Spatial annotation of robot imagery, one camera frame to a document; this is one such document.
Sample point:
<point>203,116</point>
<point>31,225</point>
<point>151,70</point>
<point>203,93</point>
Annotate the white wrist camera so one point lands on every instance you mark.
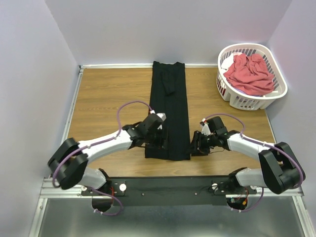
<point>157,119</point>
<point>204,127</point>

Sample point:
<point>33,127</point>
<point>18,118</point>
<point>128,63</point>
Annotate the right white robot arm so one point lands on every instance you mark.
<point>279,168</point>

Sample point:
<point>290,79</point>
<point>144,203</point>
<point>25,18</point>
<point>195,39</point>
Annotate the red t-shirt in basket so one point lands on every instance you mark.
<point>250,75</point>

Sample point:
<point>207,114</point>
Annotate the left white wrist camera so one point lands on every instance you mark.
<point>157,119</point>

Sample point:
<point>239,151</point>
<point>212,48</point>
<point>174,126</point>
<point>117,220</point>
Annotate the left silver bolt knob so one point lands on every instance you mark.
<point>122,187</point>

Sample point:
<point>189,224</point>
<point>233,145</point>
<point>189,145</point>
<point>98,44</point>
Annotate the white cloth in basket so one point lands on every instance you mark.
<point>225,61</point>

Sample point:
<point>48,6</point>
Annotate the white laundry basket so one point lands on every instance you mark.
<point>238,99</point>

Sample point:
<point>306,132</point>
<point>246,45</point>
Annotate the silver bolt knob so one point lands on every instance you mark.
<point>122,187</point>
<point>214,187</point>

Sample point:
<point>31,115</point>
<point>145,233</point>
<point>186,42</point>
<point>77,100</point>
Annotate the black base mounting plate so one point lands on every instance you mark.
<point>175,190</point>

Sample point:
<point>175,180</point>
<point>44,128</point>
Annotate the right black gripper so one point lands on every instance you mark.
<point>196,142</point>

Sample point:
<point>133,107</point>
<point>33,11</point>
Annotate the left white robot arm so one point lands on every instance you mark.
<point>69,164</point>

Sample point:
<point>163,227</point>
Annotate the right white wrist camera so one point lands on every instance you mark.
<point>204,127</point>

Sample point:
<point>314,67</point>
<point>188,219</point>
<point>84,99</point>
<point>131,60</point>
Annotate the black t-shirt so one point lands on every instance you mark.
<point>169,96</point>

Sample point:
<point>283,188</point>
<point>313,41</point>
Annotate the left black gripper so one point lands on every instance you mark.
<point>162,138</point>

